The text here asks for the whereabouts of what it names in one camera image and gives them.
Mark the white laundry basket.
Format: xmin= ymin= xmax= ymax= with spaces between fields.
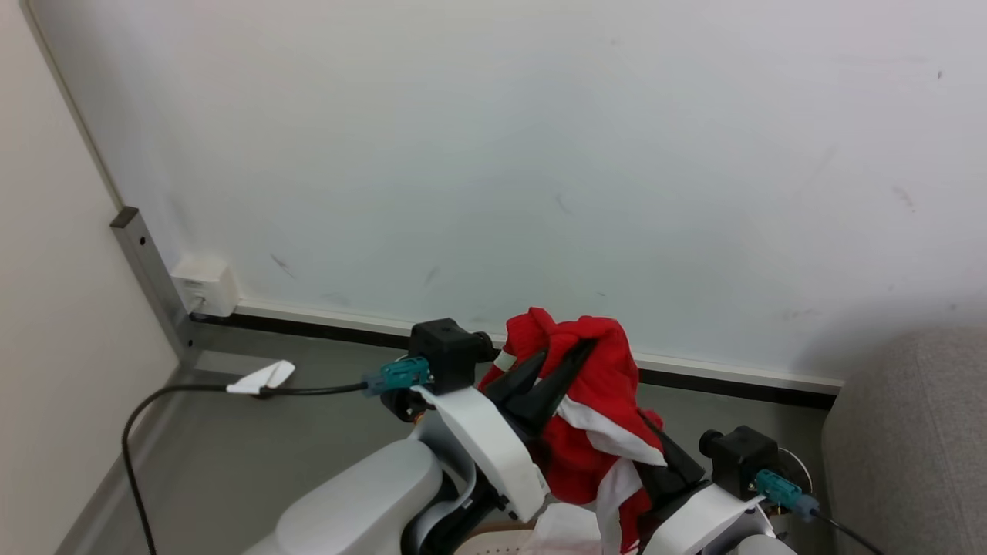
xmin=453 ymin=527 xmax=541 ymax=555

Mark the red and white garment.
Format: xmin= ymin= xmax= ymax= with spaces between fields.
xmin=478 ymin=308 xmax=669 ymax=554

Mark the white cloth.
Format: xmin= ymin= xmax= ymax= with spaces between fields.
xmin=531 ymin=503 xmax=604 ymax=555

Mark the grey fabric sofa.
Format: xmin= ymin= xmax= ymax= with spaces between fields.
xmin=820 ymin=327 xmax=987 ymax=555

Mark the white tape label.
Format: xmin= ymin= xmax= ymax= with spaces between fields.
xmin=227 ymin=360 xmax=297 ymax=396

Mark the black cable with teal plug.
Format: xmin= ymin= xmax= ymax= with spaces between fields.
xmin=122 ymin=356 xmax=433 ymax=555
xmin=753 ymin=469 xmax=889 ymax=555

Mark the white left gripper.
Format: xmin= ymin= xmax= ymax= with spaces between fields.
xmin=411 ymin=339 xmax=599 ymax=524

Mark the white wall socket box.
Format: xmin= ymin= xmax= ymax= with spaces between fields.
xmin=170 ymin=254 xmax=241 ymax=318

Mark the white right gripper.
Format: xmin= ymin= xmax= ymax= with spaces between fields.
xmin=637 ymin=432 xmax=774 ymax=555

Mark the grey metal post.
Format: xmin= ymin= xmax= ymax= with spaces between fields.
xmin=109 ymin=206 xmax=195 ymax=365

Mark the black and white baseboard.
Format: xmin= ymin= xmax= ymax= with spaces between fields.
xmin=190 ymin=300 xmax=844 ymax=411

